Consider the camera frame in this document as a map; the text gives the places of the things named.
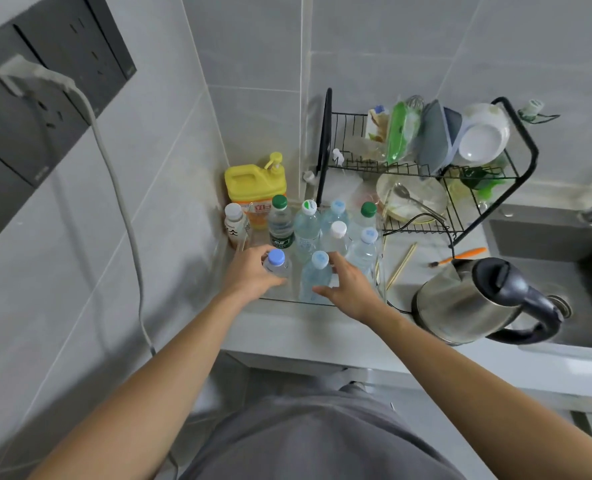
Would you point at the person's right hand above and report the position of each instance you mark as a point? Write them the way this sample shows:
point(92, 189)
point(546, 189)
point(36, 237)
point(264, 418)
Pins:
point(356, 294)

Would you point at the person's left hand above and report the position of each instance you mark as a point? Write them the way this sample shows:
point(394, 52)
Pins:
point(246, 274)

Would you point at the person's right thumb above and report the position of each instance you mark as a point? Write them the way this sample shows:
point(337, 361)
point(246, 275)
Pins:
point(323, 290)

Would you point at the person's left thumb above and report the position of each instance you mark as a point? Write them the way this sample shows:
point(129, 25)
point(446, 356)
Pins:
point(277, 282)

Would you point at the blue-capped water bottle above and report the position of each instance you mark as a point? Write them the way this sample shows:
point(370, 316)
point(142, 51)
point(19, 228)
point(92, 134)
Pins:
point(278, 267)

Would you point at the person's left forearm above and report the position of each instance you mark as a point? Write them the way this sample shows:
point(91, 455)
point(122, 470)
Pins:
point(141, 389)

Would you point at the person's right forearm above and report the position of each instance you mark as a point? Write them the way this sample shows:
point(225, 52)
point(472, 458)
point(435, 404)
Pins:
point(476, 389)

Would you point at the cluster of clear plastic bottles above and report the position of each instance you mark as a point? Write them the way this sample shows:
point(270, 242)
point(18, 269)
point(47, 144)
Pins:
point(321, 234)

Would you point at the clear plastic storage box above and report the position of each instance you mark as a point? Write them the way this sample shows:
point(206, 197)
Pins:
point(382, 274)

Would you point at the white labelled drink bottle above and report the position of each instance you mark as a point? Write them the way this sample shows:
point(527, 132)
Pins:
point(235, 224)

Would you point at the wooden chopstick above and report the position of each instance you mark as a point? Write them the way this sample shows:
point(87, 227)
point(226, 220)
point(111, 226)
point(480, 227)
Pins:
point(407, 259)
point(399, 268)

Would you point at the yellow detergent pump jug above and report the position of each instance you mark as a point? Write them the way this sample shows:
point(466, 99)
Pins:
point(251, 187)

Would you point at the metal spoon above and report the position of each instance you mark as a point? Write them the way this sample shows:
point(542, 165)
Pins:
point(408, 194)

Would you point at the stainless steel electric kettle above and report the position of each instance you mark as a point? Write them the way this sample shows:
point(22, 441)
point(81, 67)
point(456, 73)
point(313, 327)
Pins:
point(456, 304)

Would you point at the small white spray bottle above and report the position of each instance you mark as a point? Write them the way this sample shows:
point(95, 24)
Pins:
point(337, 157)

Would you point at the clear glass plate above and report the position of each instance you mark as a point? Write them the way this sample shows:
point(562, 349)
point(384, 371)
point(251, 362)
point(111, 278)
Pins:
point(426, 197)

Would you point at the person's grey shirt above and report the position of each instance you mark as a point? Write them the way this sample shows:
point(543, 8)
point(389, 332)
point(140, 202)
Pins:
point(316, 434)

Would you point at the grey plastic lid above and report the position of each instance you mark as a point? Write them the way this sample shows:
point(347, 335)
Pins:
point(433, 137)

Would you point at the metal whisk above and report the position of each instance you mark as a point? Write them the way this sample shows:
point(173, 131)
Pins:
point(416, 101)

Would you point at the grey kitchen sink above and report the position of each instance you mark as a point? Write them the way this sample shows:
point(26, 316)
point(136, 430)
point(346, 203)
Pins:
point(541, 259)

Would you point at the white ceramic bowl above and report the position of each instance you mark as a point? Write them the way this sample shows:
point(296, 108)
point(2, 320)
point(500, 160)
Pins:
point(482, 137)

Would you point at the metal sink drain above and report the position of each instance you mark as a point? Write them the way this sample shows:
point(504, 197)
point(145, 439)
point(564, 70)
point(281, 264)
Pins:
point(562, 304)

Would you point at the white power plug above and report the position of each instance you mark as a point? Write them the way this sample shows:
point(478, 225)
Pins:
point(23, 74)

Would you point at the dark grey wall socket panel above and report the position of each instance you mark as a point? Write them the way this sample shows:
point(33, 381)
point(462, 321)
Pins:
point(36, 109)

